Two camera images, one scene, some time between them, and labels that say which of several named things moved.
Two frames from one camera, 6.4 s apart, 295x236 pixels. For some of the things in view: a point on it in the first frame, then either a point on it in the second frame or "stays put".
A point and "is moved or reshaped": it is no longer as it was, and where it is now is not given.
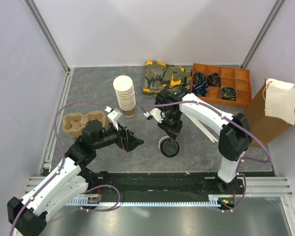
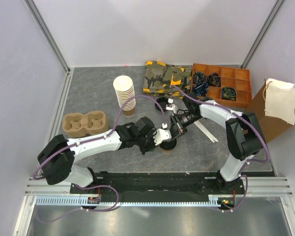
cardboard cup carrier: x=74 y=124 stays put
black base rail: x=226 y=196 stays put
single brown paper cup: x=162 y=139 is moved or reshaped
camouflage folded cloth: x=159 y=75 stays put
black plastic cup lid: x=169 y=148 is moved or reshaped
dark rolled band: x=199 y=77 stays put
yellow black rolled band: x=228 y=93 stays put
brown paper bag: x=273 y=110 stays put
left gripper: x=123 y=132 → x=152 y=145
